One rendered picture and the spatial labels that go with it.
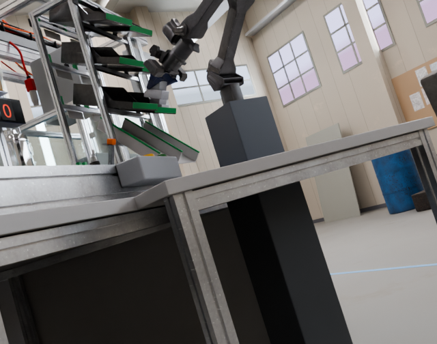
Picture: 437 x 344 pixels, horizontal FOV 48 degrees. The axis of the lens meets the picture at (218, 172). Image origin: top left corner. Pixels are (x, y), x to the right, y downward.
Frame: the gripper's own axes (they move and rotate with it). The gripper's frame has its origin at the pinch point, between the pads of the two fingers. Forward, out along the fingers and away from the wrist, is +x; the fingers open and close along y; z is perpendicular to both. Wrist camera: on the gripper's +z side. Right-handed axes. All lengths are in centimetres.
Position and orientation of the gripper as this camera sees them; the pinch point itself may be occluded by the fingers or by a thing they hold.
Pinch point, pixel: (157, 81)
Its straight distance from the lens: 168.3
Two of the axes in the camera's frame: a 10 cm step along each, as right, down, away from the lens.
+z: -6.1, -7.4, 2.7
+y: -4.7, 0.7, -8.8
